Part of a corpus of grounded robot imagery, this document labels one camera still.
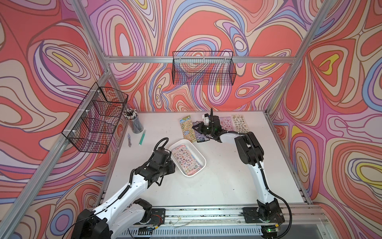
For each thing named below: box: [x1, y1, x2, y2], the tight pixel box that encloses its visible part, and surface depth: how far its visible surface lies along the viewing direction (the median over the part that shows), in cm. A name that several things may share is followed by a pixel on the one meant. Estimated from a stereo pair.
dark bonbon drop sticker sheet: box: [194, 128, 210, 143], surface depth 106 cm
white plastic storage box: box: [168, 139, 207, 177], surface depth 94 cm
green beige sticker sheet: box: [231, 114, 251, 133], surface depth 117 cm
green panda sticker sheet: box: [179, 115, 196, 143], surface depth 107 cm
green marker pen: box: [138, 129, 147, 146], surface depth 107 cm
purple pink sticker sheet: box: [219, 116, 234, 131], surface depth 116 cm
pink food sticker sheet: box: [171, 143, 203, 176], surface depth 93 cm
